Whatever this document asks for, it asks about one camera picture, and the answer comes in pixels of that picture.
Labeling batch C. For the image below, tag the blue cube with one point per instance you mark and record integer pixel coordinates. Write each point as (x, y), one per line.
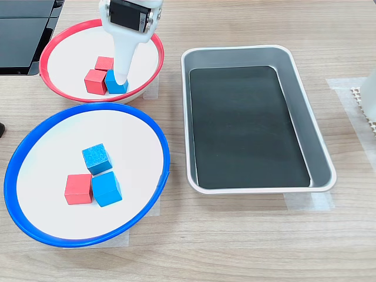
(106, 189)
(97, 158)
(111, 86)

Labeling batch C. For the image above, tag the black tray mat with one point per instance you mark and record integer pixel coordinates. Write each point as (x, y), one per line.
(243, 126)

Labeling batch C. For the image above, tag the steel tray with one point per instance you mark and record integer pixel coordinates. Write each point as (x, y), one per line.
(311, 117)

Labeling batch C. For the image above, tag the red-rimmed white plate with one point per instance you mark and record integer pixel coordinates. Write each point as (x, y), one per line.
(73, 47)

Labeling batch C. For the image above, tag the blue-rimmed white plate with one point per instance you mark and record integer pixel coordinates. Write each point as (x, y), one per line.
(53, 141)

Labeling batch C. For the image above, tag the red cube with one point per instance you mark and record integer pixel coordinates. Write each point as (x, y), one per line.
(95, 82)
(78, 189)
(103, 63)

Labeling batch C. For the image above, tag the pale perforated base plate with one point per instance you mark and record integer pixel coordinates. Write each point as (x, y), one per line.
(368, 126)

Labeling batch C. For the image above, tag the black flat device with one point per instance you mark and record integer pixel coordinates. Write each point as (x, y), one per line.
(20, 38)

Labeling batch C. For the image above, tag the small black object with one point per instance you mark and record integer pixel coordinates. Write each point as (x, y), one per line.
(1, 130)

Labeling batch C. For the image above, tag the clear tape strip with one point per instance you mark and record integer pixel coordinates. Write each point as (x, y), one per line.
(152, 91)
(97, 245)
(308, 201)

